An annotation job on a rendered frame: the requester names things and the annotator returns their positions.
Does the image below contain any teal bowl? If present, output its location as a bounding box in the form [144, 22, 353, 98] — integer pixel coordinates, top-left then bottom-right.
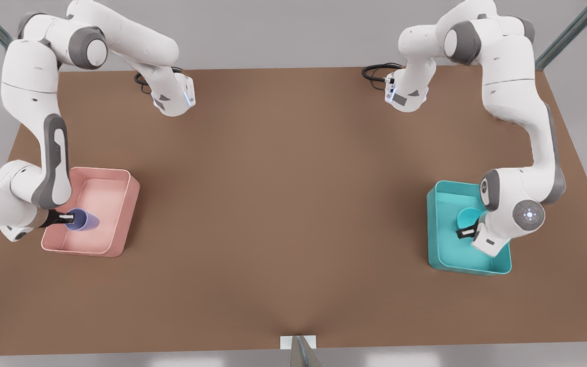
[457, 206, 485, 233]

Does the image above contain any purple cup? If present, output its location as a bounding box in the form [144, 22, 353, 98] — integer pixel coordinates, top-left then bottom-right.
[65, 208, 100, 232]

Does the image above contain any teal plastic box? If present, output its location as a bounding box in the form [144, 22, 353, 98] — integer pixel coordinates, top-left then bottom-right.
[426, 180, 513, 276]

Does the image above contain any pink plastic box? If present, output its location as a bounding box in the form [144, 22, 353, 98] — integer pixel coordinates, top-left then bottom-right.
[41, 167, 141, 258]

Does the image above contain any black cable loop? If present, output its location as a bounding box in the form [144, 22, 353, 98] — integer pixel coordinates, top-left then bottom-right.
[134, 66, 185, 95]
[361, 63, 404, 93]

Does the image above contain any white post foot plate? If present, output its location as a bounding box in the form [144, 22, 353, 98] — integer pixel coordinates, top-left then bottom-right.
[279, 335, 318, 350]

